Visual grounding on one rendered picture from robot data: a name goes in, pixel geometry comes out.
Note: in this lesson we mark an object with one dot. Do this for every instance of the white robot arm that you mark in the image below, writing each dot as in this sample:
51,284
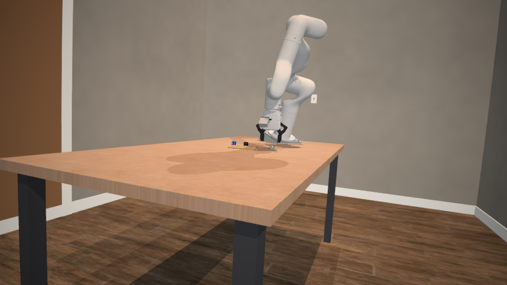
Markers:
293,57

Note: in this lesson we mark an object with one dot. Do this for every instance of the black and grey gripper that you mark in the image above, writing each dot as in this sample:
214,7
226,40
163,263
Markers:
274,124

